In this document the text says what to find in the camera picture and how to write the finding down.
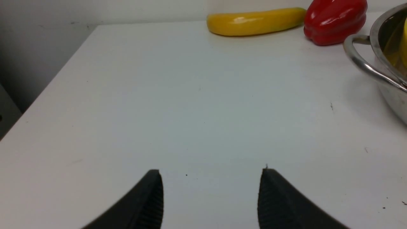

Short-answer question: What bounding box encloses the red bell pepper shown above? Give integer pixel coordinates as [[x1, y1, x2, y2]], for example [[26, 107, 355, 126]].
[[303, 0, 368, 46]]

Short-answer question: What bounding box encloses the stainless steel two-handled pot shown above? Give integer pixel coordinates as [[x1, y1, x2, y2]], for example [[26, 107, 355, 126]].
[[343, 4, 407, 123]]

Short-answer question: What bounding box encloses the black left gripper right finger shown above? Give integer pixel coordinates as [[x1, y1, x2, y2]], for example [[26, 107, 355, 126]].
[[258, 168, 348, 229]]

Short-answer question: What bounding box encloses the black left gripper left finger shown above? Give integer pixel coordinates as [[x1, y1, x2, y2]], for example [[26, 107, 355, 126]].
[[83, 169, 164, 229]]

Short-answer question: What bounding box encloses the yellow banana-shaped squash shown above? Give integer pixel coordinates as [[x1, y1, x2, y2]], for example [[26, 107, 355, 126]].
[[206, 7, 307, 37]]

